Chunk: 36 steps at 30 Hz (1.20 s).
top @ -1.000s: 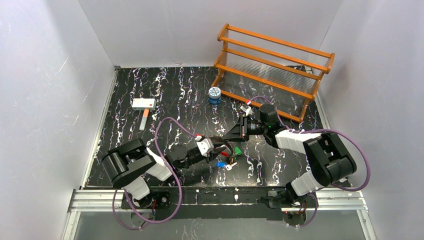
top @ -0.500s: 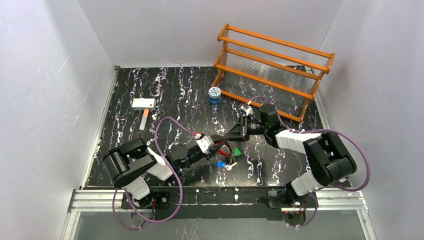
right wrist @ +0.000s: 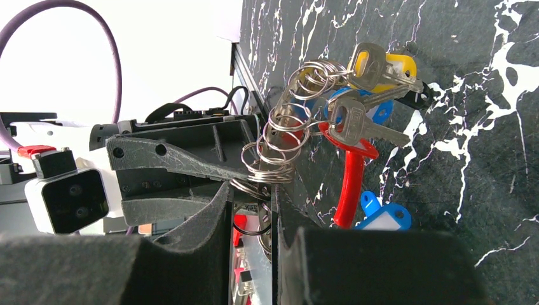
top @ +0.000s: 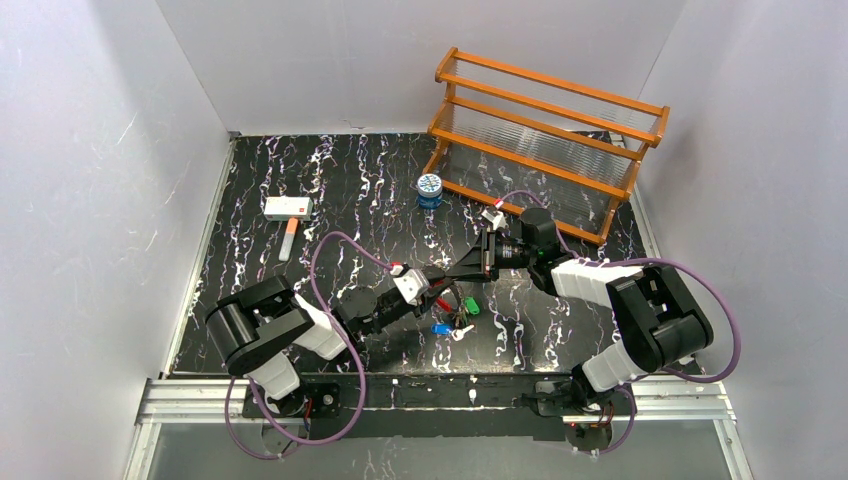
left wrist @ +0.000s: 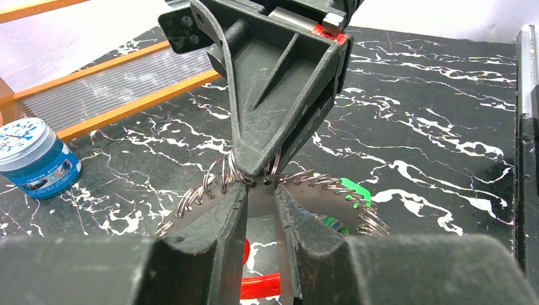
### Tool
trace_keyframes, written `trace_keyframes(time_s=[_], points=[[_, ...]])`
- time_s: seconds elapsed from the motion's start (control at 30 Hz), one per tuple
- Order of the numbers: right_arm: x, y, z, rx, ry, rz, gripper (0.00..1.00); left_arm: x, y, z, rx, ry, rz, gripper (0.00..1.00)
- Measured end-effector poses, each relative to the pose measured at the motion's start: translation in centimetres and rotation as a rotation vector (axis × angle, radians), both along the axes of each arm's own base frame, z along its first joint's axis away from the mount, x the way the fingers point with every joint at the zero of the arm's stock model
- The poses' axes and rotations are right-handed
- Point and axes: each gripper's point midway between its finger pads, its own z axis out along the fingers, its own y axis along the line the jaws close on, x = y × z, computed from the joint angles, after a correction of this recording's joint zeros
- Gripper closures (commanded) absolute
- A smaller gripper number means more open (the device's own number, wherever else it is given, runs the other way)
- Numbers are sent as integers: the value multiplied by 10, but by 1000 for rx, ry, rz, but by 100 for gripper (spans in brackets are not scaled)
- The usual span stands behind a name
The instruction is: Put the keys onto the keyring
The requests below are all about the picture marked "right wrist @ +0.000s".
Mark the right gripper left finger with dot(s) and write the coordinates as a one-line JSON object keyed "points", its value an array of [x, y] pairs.
{"points": [[188, 265]]}

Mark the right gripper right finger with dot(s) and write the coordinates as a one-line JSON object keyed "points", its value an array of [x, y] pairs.
{"points": [[316, 265]]}

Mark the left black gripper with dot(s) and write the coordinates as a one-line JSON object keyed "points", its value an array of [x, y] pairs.
{"points": [[157, 165]]}

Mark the blue key tag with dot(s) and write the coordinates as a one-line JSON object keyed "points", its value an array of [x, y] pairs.
{"points": [[388, 217]]}

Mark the metal key organizer red handle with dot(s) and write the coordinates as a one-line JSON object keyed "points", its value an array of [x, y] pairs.
{"points": [[332, 100]]}

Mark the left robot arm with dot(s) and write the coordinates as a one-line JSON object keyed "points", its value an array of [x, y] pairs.
{"points": [[32, 129]]}

